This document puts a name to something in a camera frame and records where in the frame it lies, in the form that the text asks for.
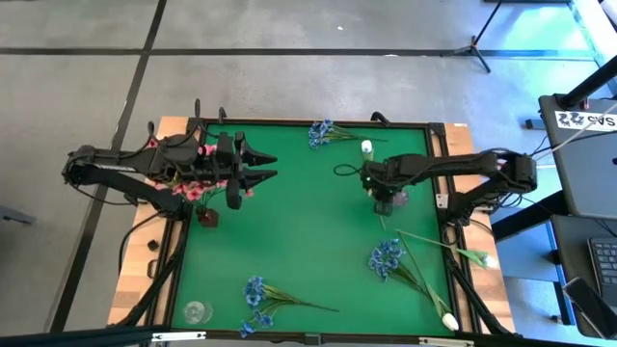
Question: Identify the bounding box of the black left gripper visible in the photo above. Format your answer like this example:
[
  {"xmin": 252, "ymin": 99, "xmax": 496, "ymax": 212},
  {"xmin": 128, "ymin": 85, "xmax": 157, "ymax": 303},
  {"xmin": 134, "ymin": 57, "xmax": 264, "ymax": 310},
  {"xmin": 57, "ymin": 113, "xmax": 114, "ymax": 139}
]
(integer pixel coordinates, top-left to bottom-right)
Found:
[{"xmin": 199, "ymin": 131, "xmax": 279, "ymax": 211}]

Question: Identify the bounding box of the small purple glass vase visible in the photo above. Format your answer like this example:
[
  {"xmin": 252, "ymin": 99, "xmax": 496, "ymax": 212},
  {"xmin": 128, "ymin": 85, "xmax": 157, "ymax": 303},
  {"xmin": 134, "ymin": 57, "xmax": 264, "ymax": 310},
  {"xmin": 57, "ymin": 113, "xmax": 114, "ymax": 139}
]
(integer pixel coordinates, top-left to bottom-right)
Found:
[{"xmin": 390, "ymin": 189, "xmax": 412, "ymax": 209}]

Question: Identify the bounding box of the blue flower bunch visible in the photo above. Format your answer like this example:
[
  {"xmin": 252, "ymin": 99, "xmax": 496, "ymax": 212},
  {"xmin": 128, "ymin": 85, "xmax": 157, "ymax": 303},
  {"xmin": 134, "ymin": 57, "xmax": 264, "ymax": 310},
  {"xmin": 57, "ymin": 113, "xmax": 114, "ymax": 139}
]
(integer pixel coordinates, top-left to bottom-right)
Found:
[
  {"xmin": 237, "ymin": 275, "xmax": 341, "ymax": 339},
  {"xmin": 308, "ymin": 119, "xmax": 389, "ymax": 150},
  {"xmin": 367, "ymin": 237, "xmax": 438, "ymax": 303}
]

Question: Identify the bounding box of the dark red vase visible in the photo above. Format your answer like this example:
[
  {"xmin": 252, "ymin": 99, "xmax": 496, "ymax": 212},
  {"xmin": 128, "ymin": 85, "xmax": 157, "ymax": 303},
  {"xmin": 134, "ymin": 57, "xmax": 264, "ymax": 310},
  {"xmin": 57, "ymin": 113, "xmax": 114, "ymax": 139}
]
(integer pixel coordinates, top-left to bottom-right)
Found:
[{"xmin": 197, "ymin": 206, "xmax": 221, "ymax": 229}]

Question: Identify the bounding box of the clear glass vase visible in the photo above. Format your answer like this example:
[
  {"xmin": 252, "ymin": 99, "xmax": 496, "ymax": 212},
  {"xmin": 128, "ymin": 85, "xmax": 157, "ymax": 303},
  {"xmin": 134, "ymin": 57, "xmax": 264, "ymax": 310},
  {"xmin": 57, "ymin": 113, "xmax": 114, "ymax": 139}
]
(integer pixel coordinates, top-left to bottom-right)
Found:
[{"xmin": 181, "ymin": 299, "xmax": 215, "ymax": 326}]

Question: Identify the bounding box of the green table mat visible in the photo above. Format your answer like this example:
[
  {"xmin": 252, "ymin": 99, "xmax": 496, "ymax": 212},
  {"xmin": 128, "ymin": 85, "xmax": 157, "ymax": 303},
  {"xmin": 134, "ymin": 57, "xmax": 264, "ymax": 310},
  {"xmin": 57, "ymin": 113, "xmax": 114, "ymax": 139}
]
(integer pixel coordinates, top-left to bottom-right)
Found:
[{"xmin": 171, "ymin": 122, "xmax": 457, "ymax": 337}]

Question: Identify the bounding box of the black tripod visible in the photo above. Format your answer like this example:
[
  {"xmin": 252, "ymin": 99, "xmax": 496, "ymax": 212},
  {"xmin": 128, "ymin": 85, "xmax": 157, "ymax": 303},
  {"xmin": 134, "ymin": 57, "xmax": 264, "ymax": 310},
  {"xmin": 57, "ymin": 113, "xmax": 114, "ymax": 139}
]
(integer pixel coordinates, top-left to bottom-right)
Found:
[{"xmin": 442, "ymin": 0, "xmax": 505, "ymax": 74}]

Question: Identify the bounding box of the grey laptop with sticker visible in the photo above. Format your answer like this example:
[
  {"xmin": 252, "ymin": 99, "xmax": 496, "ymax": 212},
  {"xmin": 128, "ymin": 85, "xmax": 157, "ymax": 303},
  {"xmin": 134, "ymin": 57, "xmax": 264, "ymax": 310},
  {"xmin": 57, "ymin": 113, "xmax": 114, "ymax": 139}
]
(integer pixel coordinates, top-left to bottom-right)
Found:
[{"xmin": 538, "ymin": 93, "xmax": 617, "ymax": 222}]

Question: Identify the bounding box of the black slanted pole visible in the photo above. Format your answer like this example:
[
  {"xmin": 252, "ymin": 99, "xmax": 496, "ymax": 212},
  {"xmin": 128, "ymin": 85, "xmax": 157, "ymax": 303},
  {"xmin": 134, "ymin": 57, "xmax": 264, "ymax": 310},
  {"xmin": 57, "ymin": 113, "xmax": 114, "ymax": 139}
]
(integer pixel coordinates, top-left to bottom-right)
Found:
[{"xmin": 557, "ymin": 55, "xmax": 617, "ymax": 110}]

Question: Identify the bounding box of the black smartphone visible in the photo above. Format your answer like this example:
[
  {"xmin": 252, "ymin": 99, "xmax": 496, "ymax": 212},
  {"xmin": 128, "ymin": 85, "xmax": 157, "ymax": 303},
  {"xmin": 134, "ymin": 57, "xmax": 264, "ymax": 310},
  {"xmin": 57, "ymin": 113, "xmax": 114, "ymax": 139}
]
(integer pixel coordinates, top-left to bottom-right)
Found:
[{"xmin": 562, "ymin": 276, "xmax": 617, "ymax": 338}]

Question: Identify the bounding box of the black laptop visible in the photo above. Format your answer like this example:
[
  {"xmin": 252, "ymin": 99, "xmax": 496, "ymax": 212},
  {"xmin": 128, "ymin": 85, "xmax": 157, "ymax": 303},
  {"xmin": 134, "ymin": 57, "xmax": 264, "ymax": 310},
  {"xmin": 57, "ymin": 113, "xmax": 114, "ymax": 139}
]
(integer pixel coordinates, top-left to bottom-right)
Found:
[{"xmin": 549, "ymin": 214, "xmax": 617, "ymax": 338}]

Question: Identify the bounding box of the grey floor object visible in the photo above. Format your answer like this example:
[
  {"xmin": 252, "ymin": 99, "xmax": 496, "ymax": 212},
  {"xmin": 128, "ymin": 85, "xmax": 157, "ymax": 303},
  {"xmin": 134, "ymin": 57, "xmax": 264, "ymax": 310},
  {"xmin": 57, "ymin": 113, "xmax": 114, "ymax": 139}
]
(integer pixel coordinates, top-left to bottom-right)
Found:
[{"xmin": 0, "ymin": 204, "xmax": 38, "ymax": 227}]

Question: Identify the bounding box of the black rig bar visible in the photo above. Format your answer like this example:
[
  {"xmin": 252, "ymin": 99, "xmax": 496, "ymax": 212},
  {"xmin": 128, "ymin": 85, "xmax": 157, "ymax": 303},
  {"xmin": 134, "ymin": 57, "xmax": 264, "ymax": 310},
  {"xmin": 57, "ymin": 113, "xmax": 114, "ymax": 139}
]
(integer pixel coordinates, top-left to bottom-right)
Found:
[{"xmin": 0, "ymin": 325, "xmax": 171, "ymax": 347}]

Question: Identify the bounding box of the black cable conduit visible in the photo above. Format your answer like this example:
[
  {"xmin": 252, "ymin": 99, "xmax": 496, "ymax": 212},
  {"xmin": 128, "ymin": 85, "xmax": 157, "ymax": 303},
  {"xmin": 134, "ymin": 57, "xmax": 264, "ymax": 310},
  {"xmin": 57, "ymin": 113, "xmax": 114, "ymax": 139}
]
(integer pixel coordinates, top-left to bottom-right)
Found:
[
  {"xmin": 442, "ymin": 226, "xmax": 515, "ymax": 336},
  {"xmin": 115, "ymin": 219, "xmax": 190, "ymax": 329}
]

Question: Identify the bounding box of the long silver bracket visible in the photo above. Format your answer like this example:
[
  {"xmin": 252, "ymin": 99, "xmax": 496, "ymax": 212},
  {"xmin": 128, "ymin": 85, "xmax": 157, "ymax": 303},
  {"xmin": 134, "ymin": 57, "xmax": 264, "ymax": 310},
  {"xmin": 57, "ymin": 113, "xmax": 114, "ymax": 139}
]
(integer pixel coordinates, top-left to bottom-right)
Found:
[
  {"xmin": 151, "ymin": 330, "xmax": 207, "ymax": 343},
  {"xmin": 417, "ymin": 336, "xmax": 476, "ymax": 347}
]

